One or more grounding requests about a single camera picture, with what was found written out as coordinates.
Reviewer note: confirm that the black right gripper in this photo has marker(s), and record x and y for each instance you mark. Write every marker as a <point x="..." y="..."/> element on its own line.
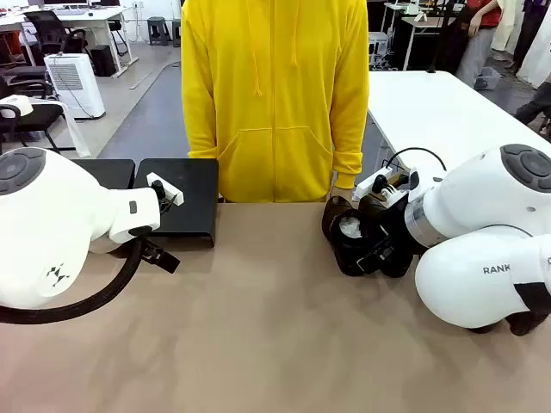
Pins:
<point x="396" y="223"/>

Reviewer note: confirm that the black leather shoe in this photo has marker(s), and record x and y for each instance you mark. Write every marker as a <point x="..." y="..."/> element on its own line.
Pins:
<point x="372" y="206"/>
<point x="336" y="215"/>

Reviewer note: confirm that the person right forearm yellow sleeve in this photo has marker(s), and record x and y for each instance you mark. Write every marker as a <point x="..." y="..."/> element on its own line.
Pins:
<point x="200" y="120"/>

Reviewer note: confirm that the person left forearm yellow sleeve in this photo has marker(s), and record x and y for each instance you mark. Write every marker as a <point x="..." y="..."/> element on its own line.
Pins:
<point x="351" y="137"/>

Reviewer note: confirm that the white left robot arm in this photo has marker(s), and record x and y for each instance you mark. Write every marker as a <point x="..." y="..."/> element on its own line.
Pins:
<point x="51" y="223"/>

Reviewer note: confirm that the person left hand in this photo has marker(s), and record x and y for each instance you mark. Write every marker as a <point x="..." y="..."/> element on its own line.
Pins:
<point x="342" y="191"/>

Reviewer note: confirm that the white plastic bag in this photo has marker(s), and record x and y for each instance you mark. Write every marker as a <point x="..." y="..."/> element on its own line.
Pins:
<point x="77" y="129"/>

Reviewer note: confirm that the white table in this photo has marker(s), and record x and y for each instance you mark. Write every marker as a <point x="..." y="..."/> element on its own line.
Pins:
<point x="430" y="112"/>

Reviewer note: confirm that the white dehumidifier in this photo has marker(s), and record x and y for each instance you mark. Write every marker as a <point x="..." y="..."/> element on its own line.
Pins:
<point x="75" y="90"/>

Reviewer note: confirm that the person torso yellow hoodie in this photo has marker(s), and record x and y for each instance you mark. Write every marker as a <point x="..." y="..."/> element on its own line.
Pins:
<point x="275" y="86"/>

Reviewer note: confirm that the black computer tower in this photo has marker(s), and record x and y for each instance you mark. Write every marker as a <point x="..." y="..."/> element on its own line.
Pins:
<point x="102" y="60"/>

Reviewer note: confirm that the white cap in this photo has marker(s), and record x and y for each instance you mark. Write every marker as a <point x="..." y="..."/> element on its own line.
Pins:
<point x="17" y="105"/>

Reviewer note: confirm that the white computer case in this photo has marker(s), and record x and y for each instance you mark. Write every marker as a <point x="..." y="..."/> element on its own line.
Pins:
<point x="378" y="47"/>

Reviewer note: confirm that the grey storage box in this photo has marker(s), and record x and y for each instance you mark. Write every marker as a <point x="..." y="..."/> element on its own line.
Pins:
<point x="488" y="79"/>

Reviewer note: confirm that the bystander leg dark trousers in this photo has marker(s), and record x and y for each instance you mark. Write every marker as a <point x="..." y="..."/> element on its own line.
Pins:
<point x="534" y="105"/>

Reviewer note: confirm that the black equipment desk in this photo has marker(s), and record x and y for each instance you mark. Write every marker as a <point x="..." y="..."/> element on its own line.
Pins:
<point x="422" y="38"/>

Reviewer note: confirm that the grey stool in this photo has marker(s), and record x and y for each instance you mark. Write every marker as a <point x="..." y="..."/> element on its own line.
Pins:
<point x="158" y="30"/>
<point x="177" y="32"/>

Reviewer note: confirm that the bystander red shirt grey trousers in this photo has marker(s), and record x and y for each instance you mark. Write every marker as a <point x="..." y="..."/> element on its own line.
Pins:
<point x="478" y="47"/>

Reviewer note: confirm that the white office desk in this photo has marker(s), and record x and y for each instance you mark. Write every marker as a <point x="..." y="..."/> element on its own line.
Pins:
<point x="86" y="17"/>

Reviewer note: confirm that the black mesh office chair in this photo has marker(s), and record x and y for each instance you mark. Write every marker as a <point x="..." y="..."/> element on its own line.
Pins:
<point x="47" y="26"/>

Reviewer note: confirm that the bystander beige clothes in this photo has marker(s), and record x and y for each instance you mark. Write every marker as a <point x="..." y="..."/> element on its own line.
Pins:
<point x="505" y="26"/>

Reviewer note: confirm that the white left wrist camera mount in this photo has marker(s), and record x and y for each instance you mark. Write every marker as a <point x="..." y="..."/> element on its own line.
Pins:
<point x="172" y="193"/>

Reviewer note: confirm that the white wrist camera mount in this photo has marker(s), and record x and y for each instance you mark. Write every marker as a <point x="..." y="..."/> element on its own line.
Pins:
<point x="366" y="185"/>
<point x="172" y="193"/>

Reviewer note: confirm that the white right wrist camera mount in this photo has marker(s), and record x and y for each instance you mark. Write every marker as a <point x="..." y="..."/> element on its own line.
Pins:
<point x="366" y="185"/>

